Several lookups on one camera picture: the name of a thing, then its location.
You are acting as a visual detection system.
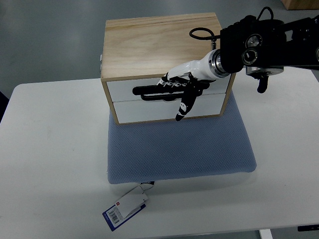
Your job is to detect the blue mesh cushion mat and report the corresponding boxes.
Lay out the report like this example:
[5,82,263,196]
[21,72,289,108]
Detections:
[107,96,257,184]

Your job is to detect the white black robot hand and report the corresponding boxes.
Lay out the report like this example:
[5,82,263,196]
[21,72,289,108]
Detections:
[157,49,229,121]

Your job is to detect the wooden drawer cabinet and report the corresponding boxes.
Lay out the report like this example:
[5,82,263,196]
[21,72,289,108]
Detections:
[101,13,221,124]

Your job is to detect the white blue product tag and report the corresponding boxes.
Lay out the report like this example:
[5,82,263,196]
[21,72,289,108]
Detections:
[102,185,149,232]

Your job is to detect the black table controller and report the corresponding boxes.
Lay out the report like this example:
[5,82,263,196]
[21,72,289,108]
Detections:
[298,225,319,232]

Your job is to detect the white bottom drawer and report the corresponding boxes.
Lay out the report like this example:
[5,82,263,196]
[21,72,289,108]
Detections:
[114,94,226,124]

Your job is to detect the white table leg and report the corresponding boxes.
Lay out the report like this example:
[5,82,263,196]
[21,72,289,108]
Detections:
[259,229,273,239]

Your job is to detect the cardboard box in background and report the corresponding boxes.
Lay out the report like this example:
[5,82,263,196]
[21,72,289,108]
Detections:
[281,0,319,10]

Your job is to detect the white top drawer black handle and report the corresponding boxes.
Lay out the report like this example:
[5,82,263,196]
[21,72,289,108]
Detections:
[107,75,231,102]

